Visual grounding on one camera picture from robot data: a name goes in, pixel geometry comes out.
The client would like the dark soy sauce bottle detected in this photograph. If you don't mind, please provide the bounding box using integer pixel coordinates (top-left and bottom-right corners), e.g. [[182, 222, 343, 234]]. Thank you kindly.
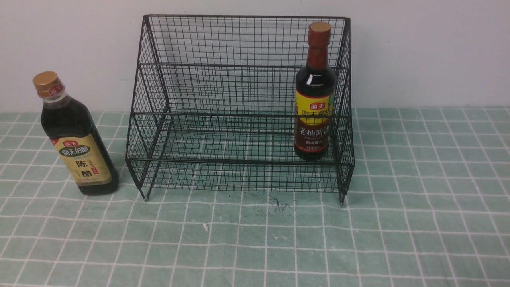
[[294, 22, 336, 161]]

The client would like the black wire mesh rack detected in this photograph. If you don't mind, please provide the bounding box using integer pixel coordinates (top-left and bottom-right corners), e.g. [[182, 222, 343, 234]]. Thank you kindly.
[[125, 14, 355, 205]]

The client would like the vinegar bottle gold cap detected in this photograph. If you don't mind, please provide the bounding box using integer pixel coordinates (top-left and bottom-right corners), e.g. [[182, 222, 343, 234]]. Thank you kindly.
[[32, 71, 120, 196]]

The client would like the green checkered tablecloth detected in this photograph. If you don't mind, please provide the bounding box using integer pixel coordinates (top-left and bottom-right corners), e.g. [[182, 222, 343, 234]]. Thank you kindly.
[[1, 107, 509, 287]]

